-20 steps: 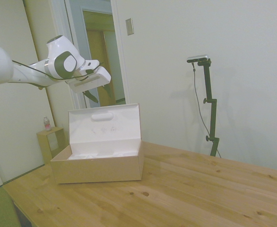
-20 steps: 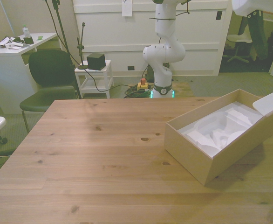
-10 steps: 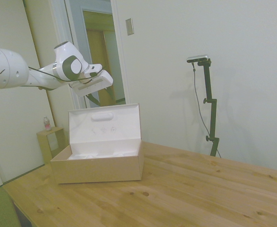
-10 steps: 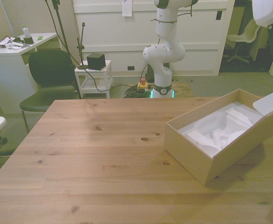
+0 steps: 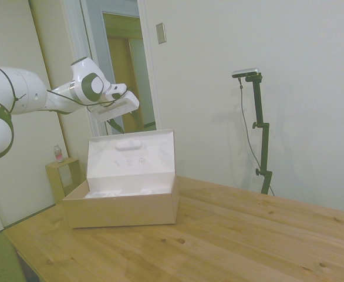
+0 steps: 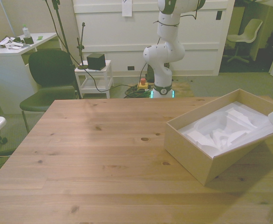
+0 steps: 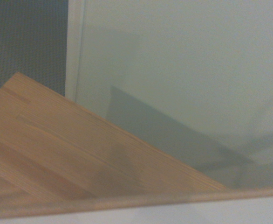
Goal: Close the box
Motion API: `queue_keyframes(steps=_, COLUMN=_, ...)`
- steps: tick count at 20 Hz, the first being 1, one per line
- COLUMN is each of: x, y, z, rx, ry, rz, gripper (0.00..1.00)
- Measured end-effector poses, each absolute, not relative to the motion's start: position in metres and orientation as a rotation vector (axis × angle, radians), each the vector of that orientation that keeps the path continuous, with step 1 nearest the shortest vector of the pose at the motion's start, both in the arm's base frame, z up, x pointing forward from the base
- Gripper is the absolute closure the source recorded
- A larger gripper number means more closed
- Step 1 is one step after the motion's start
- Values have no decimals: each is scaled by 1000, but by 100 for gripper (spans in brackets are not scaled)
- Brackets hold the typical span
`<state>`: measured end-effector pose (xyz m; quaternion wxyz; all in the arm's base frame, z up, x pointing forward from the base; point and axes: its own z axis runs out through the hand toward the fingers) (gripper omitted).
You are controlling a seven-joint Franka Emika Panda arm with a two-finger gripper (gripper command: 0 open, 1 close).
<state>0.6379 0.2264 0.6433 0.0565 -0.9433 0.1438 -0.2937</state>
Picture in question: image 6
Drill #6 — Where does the cardboard box with hinged lid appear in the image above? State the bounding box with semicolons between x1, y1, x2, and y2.
164;88;273;187

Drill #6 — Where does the white foam box insert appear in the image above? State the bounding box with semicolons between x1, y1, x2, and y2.
180;100;273;158

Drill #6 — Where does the yellow emergency stop button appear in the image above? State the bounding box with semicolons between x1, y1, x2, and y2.
137;78;149;91

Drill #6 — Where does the small white side table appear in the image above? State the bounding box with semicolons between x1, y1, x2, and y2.
74;59;115;99

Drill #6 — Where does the black cube device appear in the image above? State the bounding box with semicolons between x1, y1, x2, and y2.
86;53;105;71

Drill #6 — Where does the black stand with round base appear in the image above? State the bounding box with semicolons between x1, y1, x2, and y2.
76;21;89;70

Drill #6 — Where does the black office chair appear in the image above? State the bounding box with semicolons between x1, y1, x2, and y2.
19;49;82;134

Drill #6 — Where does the black tripod pole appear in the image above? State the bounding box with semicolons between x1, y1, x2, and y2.
41;0;82;100

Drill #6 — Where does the white swivel chair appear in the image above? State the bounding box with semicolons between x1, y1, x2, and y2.
226;18;264;64

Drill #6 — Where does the clear plastic bottle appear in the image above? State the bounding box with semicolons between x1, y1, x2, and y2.
22;24;31;38

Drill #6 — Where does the white flat device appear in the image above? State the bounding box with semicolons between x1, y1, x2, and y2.
6;42;23;50

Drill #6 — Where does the white desk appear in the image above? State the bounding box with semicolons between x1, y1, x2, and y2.
0;32;58;115

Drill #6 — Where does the black and white headset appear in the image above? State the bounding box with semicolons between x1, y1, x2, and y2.
0;35;16;49

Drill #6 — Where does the black floor cable bundle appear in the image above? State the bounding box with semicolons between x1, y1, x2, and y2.
123;83;155;99

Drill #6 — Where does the black cable to side table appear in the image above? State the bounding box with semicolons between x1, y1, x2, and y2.
68;53;128;92

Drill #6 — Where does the white paper sheet on wall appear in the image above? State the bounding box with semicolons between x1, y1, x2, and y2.
122;0;133;18

